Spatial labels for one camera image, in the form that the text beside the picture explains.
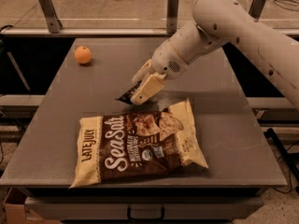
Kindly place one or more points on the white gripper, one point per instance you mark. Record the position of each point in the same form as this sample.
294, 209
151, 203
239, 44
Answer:
165, 60

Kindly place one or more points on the black rxbar chocolate bar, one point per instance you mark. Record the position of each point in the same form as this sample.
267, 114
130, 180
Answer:
126, 97

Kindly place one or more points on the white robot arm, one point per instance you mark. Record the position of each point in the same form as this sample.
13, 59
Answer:
215, 23

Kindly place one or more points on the brown sea salt chip bag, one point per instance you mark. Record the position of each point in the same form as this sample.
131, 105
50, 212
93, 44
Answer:
137, 144

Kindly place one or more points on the orange fruit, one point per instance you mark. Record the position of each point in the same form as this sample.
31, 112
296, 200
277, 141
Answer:
83, 55

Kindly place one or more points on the grey table drawer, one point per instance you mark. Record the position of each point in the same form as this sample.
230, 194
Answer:
145, 209

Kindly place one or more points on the cardboard box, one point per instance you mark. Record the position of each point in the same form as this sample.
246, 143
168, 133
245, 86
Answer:
17, 213

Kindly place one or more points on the middle metal rail bracket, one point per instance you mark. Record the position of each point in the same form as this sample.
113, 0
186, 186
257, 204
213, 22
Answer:
172, 16

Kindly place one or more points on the metal rail bracket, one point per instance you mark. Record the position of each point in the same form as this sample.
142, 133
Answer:
52, 21
256, 8
172, 16

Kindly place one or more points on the left metal rail bracket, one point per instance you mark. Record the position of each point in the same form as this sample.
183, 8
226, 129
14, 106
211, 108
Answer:
52, 21

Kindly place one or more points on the right metal rail bracket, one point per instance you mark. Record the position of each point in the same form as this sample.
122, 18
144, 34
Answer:
256, 8

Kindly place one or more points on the metal guard rail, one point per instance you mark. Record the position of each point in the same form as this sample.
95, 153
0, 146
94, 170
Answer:
71, 32

